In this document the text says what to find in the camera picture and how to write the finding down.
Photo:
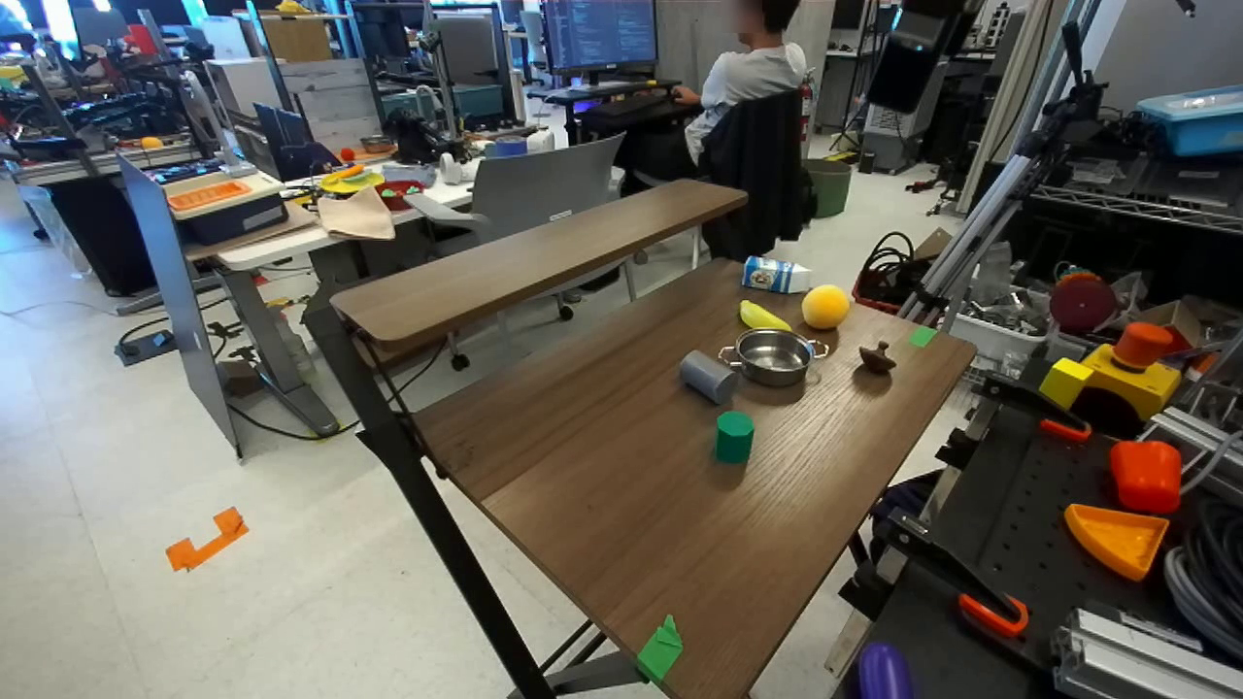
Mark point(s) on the green cylinder block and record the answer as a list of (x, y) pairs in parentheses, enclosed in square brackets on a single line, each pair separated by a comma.
[(733, 436)]

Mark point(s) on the small steel bowl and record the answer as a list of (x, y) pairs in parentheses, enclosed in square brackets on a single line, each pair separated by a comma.
[(775, 360)]

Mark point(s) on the grey cylinder block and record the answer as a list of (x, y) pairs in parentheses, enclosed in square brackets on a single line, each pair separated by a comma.
[(710, 380)]

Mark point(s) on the small milk carton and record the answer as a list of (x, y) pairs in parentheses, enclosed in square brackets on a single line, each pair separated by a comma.
[(782, 277)]

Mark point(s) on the grey office chair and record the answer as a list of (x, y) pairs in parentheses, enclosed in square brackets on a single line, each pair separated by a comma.
[(527, 192)]

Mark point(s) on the yellow toy lemon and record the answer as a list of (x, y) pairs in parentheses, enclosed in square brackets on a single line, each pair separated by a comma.
[(824, 304)]

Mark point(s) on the brown wooden desk shelf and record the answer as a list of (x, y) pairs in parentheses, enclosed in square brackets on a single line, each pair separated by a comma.
[(456, 290)]

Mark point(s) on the green tape marker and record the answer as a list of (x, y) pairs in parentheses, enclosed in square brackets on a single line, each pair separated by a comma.
[(924, 336), (662, 650)]

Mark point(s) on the computer monitor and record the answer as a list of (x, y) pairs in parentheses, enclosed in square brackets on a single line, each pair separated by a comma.
[(600, 36)]

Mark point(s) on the seated person in white shirt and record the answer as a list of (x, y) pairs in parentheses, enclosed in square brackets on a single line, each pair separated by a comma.
[(764, 66)]

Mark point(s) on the purple toy eggplant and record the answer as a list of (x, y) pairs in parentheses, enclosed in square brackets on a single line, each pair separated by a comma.
[(882, 672)]

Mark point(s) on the orange floor tape marker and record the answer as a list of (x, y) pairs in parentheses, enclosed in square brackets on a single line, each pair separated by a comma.
[(193, 552)]

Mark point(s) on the yellow emergency stop button box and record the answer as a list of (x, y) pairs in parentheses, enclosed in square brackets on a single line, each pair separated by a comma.
[(1126, 380)]

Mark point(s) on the orange wedge toy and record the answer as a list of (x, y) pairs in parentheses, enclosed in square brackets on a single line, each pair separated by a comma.
[(1118, 536)]

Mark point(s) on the orange toy bell pepper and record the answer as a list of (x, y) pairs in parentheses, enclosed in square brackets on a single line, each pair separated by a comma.
[(1149, 477)]

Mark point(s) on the orange handled black clamp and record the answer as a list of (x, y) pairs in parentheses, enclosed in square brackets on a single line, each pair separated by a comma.
[(979, 596)]

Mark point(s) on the aluminium extrusion rail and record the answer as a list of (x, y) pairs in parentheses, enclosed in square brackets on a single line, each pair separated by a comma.
[(1120, 658)]

